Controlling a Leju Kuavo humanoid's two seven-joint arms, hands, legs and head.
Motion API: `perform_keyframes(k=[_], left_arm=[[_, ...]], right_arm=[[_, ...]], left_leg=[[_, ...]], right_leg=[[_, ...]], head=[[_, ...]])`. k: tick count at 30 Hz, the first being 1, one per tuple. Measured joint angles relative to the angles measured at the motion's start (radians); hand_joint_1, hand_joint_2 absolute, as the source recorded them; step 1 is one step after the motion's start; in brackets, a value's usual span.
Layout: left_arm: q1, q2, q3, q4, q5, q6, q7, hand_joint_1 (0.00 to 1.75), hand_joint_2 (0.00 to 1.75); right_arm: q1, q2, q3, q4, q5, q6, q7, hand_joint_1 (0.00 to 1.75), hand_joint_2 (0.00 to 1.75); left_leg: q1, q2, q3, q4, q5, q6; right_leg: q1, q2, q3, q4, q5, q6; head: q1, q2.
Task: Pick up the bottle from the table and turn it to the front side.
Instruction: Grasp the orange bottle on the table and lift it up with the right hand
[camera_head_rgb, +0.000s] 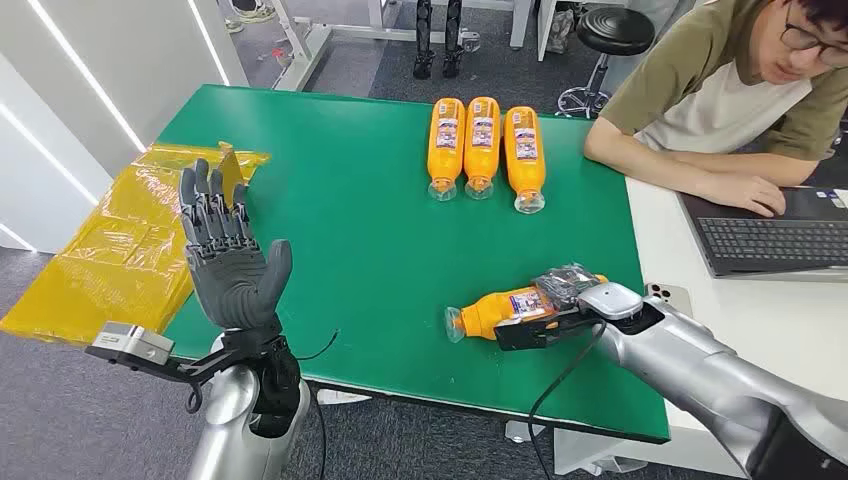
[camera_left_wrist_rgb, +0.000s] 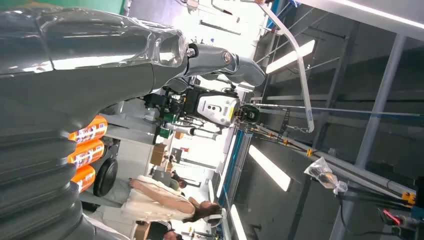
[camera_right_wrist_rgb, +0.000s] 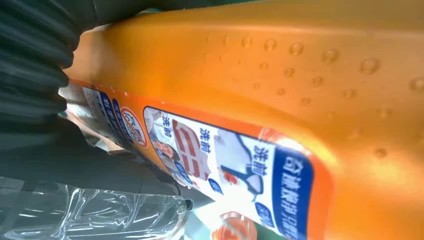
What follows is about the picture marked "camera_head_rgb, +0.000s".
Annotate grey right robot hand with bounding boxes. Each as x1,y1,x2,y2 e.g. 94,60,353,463
529,262,608,313

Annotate person's right hand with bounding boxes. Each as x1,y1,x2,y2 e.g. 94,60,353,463
698,173,788,219

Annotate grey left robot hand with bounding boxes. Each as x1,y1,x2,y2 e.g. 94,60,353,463
178,158,294,333

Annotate orange detergent bottle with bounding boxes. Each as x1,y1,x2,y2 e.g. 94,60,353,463
443,273,609,344
427,97,467,203
462,96,502,201
503,105,548,215

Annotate dark laptop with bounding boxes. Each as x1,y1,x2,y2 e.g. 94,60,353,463
676,186,848,283

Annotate beige smartphone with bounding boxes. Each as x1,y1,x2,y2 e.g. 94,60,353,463
643,282,694,320

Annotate yellow plastic bag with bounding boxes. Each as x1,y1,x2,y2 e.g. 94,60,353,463
0,140,272,347

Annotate person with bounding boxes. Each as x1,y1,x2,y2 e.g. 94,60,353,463
582,0,848,219

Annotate black-rimmed glasses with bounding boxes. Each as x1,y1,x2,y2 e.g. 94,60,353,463
780,3,848,68

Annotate white table foot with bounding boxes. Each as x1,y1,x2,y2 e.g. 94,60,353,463
315,388,373,407

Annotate black round stool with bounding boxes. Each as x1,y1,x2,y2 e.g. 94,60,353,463
555,6,657,121

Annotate clear plastic bag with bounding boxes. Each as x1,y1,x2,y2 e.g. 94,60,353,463
545,6,576,55

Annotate shoe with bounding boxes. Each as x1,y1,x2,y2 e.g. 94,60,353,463
233,0,277,25

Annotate black robot leg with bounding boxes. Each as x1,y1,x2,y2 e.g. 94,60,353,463
413,0,438,81
441,0,466,79

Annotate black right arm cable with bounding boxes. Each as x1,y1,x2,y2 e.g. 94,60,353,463
527,321,608,480

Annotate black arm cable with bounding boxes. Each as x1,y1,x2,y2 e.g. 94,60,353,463
294,329,341,480
527,321,608,480

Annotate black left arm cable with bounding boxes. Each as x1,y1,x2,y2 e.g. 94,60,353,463
294,329,341,480

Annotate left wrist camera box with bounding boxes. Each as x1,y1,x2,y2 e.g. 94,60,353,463
89,321,176,370

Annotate white metal frame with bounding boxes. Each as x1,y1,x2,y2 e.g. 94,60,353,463
268,0,482,93

